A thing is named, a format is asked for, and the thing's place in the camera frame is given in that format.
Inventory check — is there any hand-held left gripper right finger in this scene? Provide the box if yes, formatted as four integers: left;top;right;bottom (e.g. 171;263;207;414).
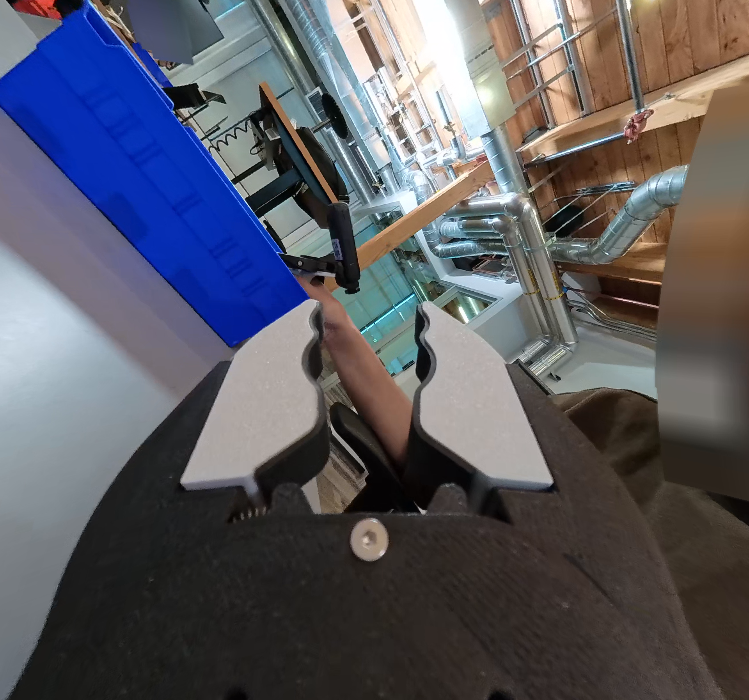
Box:
404;302;556;514

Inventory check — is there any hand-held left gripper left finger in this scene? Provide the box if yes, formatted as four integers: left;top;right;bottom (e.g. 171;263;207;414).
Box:
179;300;331;505

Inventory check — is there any blue plastic bin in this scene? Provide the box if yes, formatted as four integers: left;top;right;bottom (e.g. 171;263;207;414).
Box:
131;42;173;88
0;0;311;347

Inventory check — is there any person's right forearm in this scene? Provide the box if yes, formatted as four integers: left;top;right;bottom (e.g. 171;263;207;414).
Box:
323;320;413;467

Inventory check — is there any wood-edged background desk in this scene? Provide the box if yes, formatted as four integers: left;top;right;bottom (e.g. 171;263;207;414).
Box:
53;0;176;89
231;83;340;215

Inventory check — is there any grey desk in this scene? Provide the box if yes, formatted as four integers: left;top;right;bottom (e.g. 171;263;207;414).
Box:
0;0;323;683

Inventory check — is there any person's right hand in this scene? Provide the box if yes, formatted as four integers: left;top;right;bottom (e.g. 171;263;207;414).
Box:
305;279;345;326

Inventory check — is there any black bag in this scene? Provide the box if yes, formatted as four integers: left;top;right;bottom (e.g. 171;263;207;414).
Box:
287;127;352;227

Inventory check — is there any silver pipe cluster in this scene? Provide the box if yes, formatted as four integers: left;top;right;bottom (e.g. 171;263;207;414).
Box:
410;165;691;379

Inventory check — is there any black office chair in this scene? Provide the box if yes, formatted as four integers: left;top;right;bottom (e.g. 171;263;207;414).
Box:
164;83;226;116

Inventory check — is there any grey leaning panel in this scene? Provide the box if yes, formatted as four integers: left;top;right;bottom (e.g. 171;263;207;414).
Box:
18;12;65;40

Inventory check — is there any wooden post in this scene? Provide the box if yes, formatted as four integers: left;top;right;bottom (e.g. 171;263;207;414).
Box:
325;159;495;291

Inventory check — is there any black coiled cable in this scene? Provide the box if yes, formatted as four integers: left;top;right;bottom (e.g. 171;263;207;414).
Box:
211;121;247;154

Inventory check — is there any silver ventilation duct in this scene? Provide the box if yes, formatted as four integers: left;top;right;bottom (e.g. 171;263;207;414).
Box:
222;0;527;198

